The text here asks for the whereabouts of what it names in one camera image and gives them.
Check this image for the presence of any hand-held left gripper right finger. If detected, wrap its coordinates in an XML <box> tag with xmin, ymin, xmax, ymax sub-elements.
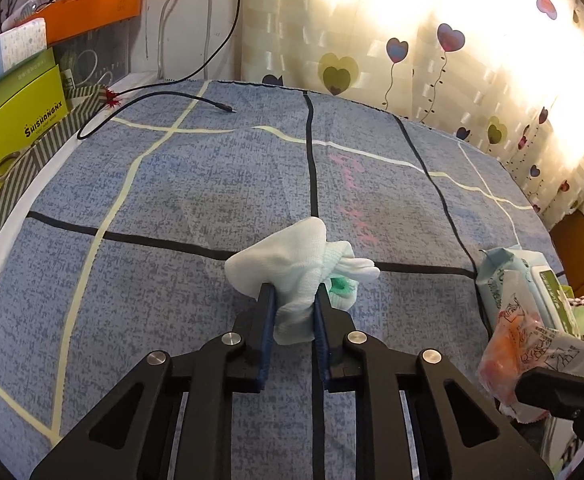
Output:
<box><xmin>313</xmin><ymin>285</ymin><xmax>555</xmax><ymax>480</ymax></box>

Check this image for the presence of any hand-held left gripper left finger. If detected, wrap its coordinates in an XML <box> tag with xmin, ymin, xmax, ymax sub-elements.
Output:
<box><xmin>31</xmin><ymin>282</ymin><xmax>278</xmax><ymax>480</ymax></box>

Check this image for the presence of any snack packet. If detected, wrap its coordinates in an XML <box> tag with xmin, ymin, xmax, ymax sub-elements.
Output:
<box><xmin>476</xmin><ymin>267</ymin><xmax>584</xmax><ymax>423</ymax></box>

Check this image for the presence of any white sock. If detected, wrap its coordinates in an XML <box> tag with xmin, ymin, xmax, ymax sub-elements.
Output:
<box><xmin>224</xmin><ymin>216</ymin><xmax>380</xmax><ymax>345</ymax></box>

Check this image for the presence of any green sock with brown trim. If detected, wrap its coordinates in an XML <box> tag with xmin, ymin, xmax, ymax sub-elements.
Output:
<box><xmin>562</xmin><ymin>285</ymin><xmax>584</xmax><ymax>336</ymax></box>

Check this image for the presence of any light blue wet wipes pack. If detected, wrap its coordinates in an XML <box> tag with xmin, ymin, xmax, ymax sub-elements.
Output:
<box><xmin>474</xmin><ymin>245</ymin><xmax>584</xmax><ymax>336</ymax></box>

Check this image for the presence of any brown wooden wardrobe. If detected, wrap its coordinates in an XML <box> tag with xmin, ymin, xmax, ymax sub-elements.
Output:
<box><xmin>547</xmin><ymin>180</ymin><xmax>584</xmax><ymax>291</ymax></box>

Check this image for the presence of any striped cardboard box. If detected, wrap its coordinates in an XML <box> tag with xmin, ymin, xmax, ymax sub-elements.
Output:
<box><xmin>0</xmin><ymin>85</ymin><xmax>115</xmax><ymax>271</ymax></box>

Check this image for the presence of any heart print curtain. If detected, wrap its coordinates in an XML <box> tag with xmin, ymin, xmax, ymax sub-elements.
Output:
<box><xmin>242</xmin><ymin>0</ymin><xmax>584</xmax><ymax>231</ymax></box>

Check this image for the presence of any lime green box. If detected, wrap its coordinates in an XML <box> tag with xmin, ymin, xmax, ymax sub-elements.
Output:
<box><xmin>0</xmin><ymin>66</ymin><xmax>69</xmax><ymax>228</ymax></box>

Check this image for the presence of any orange plastic tray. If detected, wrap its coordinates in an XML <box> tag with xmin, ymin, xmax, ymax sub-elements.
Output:
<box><xmin>19</xmin><ymin>0</ymin><xmax>143</xmax><ymax>46</ymax></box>

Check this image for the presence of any blue white tissue pack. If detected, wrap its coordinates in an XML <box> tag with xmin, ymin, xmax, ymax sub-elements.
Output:
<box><xmin>0</xmin><ymin>17</ymin><xmax>48</xmax><ymax>101</ymax></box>

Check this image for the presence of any black cable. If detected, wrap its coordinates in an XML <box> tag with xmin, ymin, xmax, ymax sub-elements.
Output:
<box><xmin>76</xmin><ymin>0</ymin><xmax>245</xmax><ymax>141</ymax></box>

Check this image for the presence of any white cable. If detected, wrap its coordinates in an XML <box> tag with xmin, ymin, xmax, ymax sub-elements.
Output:
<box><xmin>157</xmin><ymin>0</ymin><xmax>213</xmax><ymax>81</ymax></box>

